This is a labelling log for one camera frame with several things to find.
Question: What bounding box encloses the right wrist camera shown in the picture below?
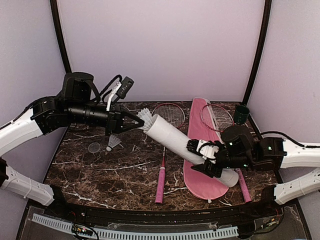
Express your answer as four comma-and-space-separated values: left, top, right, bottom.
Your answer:
196, 139, 220, 164

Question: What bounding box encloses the black frame post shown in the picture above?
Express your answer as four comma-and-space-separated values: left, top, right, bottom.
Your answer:
49, 0, 72, 73
241, 0, 272, 106

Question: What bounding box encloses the black front rail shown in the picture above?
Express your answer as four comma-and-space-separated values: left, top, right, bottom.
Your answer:
27, 193, 286, 227

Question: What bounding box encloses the dark green cup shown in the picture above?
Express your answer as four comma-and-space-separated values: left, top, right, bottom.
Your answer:
233, 105, 250, 125

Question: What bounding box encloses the right black frame post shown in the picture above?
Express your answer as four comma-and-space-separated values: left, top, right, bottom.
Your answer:
241, 0, 272, 106

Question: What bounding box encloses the pink racket cover bag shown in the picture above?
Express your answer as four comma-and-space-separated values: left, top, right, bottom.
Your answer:
183, 97, 229, 202

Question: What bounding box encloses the pink badminton racket right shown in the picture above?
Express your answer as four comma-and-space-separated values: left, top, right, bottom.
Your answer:
200, 103, 252, 203

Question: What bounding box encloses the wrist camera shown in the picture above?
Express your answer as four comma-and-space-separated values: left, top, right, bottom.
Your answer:
103, 74, 134, 112
196, 139, 220, 164

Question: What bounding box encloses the white shuttlecock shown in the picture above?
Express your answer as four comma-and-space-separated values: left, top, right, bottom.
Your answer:
106, 134, 122, 152
137, 108, 154, 131

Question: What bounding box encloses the white shuttlecock tube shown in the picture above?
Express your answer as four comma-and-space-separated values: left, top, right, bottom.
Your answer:
144, 114, 239, 188

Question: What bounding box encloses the left black frame post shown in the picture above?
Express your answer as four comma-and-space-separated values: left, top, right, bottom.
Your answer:
49, 0, 72, 73

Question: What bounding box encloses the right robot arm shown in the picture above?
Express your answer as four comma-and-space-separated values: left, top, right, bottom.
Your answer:
186, 125, 320, 217

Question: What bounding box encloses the white slotted cable duct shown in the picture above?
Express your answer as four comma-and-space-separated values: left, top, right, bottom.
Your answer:
31, 213, 239, 240

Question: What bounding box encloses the pink badminton racket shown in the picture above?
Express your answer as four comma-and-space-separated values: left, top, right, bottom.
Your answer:
200, 103, 252, 203
152, 103, 185, 204

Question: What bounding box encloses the pink badminton racket left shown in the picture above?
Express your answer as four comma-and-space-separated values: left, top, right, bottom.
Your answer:
152, 103, 185, 204

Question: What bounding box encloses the clear plastic tube lid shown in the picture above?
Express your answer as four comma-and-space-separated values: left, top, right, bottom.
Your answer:
87, 142, 101, 154

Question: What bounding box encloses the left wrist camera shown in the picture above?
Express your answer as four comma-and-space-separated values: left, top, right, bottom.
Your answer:
103, 74, 134, 112

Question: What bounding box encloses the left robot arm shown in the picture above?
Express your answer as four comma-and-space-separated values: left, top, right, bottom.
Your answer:
0, 72, 145, 156

